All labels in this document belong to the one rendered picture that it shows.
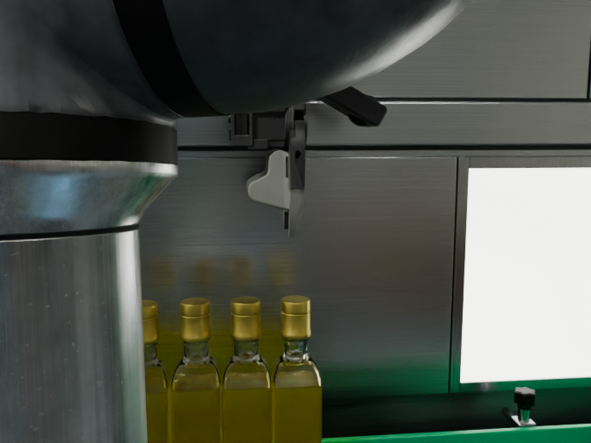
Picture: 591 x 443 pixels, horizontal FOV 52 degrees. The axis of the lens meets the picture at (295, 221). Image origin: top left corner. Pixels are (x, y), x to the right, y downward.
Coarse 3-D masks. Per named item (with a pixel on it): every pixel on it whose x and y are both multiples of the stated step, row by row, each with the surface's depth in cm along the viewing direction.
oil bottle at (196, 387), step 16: (176, 368) 70; (192, 368) 69; (208, 368) 69; (176, 384) 68; (192, 384) 69; (208, 384) 69; (176, 400) 69; (192, 400) 69; (208, 400) 69; (176, 416) 69; (192, 416) 69; (208, 416) 69; (176, 432) 69; (192, 432) 69; (208, 432) 69
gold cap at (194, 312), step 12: (192, 300) 70; (204, 300) 70; (180, 312) 69; (192, 312) 68; (204, 312) 69; (180, 324) 70; (192, 324) 69; (204, 324) 69; (180, 336) 70; (192, 336) 69; (204, 336) 69
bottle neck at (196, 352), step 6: (186, 342) 69; (204, 342) 70; (186, 348) 70; (192, 348) 69; (198, 348) 69; (204, 348) 70; (186, 354) 70; (192, 354) 69; (198, 354) 70; (204, 354) 70; (186, 360) 70; (192, 360) 70; (198, 360) 70; (204, 360) 70
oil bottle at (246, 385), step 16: (224, 368) 71; (240, 368) 69; (256, 368) 69; (224, 384) 69; (240, 384) 69; (256, 384) 69; (224, 400) 69; (240, 400) 69; (256, 400) 69; (224, 416) 69; (240, 416) 69; (256, 416) 70; (224, 432) 70; (240, 432) 70; (256, 432) 70
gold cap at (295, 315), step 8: (288, 296) 72; (296, 296) 72; (304, 296) 72; (288, 304) 69; (296, 304) 69; (304, 304) 70; (288, 312) 70; (296, 312) 69; (304, 312) 70; (288, 320) 70; (296, 320) 69; (304, 320) 70; (288, 328) 70; (296, 328) 70; (304, 328) 70; (288, 336) 70; (296, 336) 70; (304, 336) 70
